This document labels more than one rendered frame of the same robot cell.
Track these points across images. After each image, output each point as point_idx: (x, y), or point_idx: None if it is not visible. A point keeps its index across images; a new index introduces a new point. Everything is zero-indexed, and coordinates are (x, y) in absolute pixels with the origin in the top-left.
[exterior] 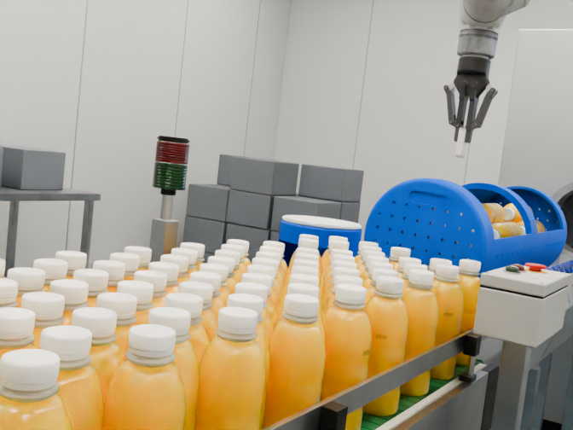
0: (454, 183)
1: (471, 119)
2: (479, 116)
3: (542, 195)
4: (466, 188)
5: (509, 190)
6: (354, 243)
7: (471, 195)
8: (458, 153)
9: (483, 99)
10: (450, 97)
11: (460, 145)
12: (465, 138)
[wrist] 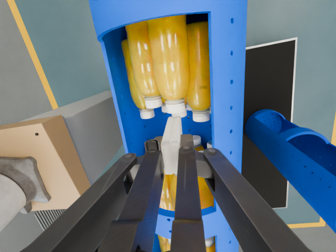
0: (135, 16)
1: (142, 165)
2: (111, 173)
3: None
4: (207, 209)
5: (158, 226)
6: (327, 206)
7: (104, 10)
8: (174, 118)
9: (66, 231)
10: (262, 229)
11: (169, 124)
12: (161, 140)
